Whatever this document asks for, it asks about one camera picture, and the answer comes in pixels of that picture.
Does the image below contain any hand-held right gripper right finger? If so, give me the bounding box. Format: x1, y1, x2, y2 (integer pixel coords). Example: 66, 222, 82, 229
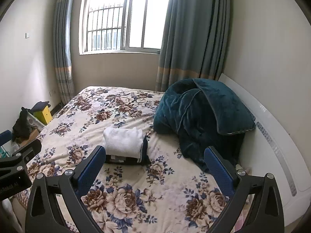
204, 146, 285, 233

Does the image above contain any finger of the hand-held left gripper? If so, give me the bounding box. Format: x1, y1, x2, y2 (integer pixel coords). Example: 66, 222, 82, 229
0, 130, 12, 148
11, 139, 42, 162

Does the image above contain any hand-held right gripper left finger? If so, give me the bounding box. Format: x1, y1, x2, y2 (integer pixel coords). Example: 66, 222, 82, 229
25, 145, 107, 233

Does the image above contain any white knit garment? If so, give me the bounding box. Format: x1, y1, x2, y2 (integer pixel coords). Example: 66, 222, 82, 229
102, 127, 144, 159

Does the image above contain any cardboard box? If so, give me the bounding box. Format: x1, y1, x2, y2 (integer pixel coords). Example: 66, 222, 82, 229
21, 129, 40, 147

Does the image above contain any black cloth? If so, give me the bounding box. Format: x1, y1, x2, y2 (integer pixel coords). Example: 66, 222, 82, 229
12, 107, 33, 142

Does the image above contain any white plastic bin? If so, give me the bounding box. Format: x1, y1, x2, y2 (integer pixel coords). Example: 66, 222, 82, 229
27, 112, 45, 130

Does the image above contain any yellow box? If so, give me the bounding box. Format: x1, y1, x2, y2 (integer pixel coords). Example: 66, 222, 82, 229
33, 106, 52, 127

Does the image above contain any floral bed sheet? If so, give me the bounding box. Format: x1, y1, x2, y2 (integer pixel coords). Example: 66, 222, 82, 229
16, 86, 251, 233

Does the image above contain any dark blue flat item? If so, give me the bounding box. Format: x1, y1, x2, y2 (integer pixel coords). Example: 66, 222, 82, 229
31, 101, 51, 112

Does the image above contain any dark striped folded garment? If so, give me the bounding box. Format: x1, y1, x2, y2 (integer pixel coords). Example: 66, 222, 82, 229
105, 136, 151, 166

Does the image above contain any teal plush blanket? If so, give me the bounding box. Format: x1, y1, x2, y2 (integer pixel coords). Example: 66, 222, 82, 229
154, 78, 256, 174

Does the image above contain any pink checked sheet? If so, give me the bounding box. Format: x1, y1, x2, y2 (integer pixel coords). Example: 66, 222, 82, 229
232, 194, 254, 233

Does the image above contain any white headboard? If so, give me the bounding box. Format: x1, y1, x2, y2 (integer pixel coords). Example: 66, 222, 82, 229
217, 73, 304, 227

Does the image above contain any narrow grey-blue curtain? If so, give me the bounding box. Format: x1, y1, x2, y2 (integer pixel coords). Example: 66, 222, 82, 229
53, 0, 78, 105

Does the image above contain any wide grey-blue curtain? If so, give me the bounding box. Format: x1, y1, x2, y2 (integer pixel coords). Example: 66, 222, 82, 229
155, 0, 231, 93

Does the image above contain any barred window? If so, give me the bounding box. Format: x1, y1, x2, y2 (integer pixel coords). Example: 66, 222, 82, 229
79, 0, 174, 55

